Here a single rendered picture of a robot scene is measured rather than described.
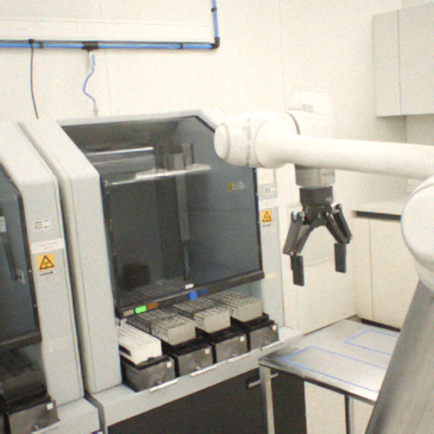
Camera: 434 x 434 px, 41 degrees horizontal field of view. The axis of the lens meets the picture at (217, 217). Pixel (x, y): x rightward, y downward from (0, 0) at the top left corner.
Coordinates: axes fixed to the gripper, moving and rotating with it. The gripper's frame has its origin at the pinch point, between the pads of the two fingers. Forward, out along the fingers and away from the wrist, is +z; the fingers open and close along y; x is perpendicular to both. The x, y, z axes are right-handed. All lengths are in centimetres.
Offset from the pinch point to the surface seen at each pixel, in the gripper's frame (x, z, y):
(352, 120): 186, -28, 223
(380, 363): 14, 38, 37
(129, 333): 84, 34, -9
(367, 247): 173, 59, 219
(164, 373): 66, 43, -7
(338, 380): 15.4, 38.1, 20.5
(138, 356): 70, 36, -14
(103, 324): 75, 25, -22
